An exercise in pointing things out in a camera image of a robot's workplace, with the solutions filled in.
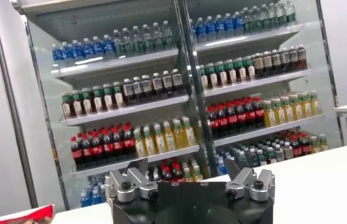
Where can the red t-shirt bear print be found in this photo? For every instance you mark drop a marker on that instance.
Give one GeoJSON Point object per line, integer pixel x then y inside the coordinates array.
{"type": "Point", "coordinates": [36, 214]}

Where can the water bottle blue label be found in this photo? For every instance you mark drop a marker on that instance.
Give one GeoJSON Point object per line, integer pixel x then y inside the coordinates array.
{"type": "Point", "coordinates": [95, 196]}
{"type": "Point", "coordinates": [238, 23]}
{"type": "Point", "coordinates": [57, 56]}
{"type": "Point", "coordinates": [85, 199]}
{"type": "Point", "coordinates": [210, 29]}
{"type": "Point", "coordinates": [219, 26]}
{"type": "Point", "coordinates": [77, 51]}
{"type": "Point", "coordinates": [229, 25]}
{"type": "Point", "coordinates": [87, 50]}
{"type": "Point", "coordinates": [67, 54]}
{"type": "Point", "coordinates": [221, 167]}
{"type": "Point", "coordinates": [109, 47]}
{"type": "Point", "coordinates": [201, 30]}
{"type": "Point", "coordinates": [98, 48]}

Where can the yellow tea bottle green cap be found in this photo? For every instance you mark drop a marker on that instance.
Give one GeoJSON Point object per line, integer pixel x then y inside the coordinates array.
{"type": "Point", "coordinates": [139, 147]}
{"type": "Point", "coordinates": [149, 145]}
{"type": "Point", "coordinates": [169, 140]}
{"type": "Point", "coordinates": [159, 143]}
{"type": "Point", "coordinates": [297, 110]}
{"type": "Point", "coordinates": [189, 136]}
{"type": "Point", "coordinates": [314, 106]}
{"type": "Point", "coordinates": [269, 117]}
{"type": "Point", "coordinates": [279, 115]}
{"type": "Point", "coordinates": [288, 112]}
{"type": "Point", "coordinates": [179, 138]}
{"type": "Point", "coordinates": [306, 108]}

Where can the small dark bottle grey label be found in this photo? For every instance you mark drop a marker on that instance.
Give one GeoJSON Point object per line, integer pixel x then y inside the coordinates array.
{"type": "Point", "coordinates": [156, 176]}
{"type": "Point", "coordinates": [279, 153]}
{"type": "Point", "coordinates": [288, 151]}

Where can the clear water bottle green label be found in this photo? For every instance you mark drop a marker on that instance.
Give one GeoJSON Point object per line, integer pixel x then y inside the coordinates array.
{"type": "Point", "coordinates": [256, 19]}
{"type": "Point", "coordinates": [273, 16]}
{"type": "Point", "coordinates": [241, 159]}
{"type": "Point", "coordinates": [168, 35]}
{"type": "Point", "coordinates": [118, 44]}
{"type": "Point", "coordinates": [252, 158]}
{"type": "Point", "coordinates": [147, 39]}
{"type": "Point", "coordinates": [127, 42]}
{"type": "Point", "coordinates": [158, 37]}
{"type": "Point", "coordinates": [281, 14]}
{"type": "Point", "coordinates": [264, 17]}
{"type": "Point", "coordinates": [290, 12]}
{"type": "Point", "coordinates": [248, 21]}
{"type": "Point", "coordinates": [137, 41]}

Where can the black slanted door frame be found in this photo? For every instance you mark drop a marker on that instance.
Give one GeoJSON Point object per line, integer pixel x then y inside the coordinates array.
{"type": "Point", "coordinates": [329, 73]}
{"type": "Point", "coordinates": [11, 103]}

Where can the brown drink bottle green cap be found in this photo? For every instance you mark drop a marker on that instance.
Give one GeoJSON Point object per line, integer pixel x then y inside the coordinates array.
{"type": "Point", "coordinates": [87, 105]}
{"type": "Point", "coordinates": [98, 103]}
{"type": "Point", "coordinates": [212, 79]}
{"type": "Point", "coordinates": [77, 108]}
{"type": "Point", "coordinates": [67, 109]}
{"type": "Point", "coordinates": [118, 99]}
{"type": "Point", "coordinates": [240, 73]}
{"type": "Point", "coordinates": [221, 77]}
{"type": "Point", "coordinates": [249, 72]}
{"type": "Point", "coordinates": [108, 102]}
{"type": "Point", "coordinates": [230, 75]}
{"type": "Point", "coordinates": [204, 80]}

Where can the black vertical cabinet post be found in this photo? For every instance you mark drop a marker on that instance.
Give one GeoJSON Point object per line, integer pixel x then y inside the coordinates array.
{"type": "Point", "coordinates": [197, 91]}

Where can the dark tea bottle beige label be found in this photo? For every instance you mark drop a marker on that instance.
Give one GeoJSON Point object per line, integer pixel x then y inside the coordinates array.
{"type": "Point", "coordinates": [267, 62]}
{"type": "Point", "coordinates": [258, 64]}

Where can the small cola bottle red cap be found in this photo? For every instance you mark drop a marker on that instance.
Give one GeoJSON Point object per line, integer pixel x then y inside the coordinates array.
{"type": "Point", "coordinates": [177, 173]}
{"type": "Point", "coordinates": [166, 175]}
{"type": "Point", "coordinates": [306, 145]}
{"type": "Point", "coordinates": [297, 147]}

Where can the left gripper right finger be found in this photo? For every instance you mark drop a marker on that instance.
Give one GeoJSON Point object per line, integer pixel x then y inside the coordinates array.
{"type": "Point", "coordinates": [243, 179]}

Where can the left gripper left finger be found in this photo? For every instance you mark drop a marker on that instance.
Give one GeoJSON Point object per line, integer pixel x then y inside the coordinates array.
{"type": "Point", "coordinates": [137, 179]}

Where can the glass beverage display cabinet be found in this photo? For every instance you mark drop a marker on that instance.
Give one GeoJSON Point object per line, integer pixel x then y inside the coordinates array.
{"type": "Point", "coordinates": [100, 18]}
{"type": "Point", "coordinates": [310, 48]}

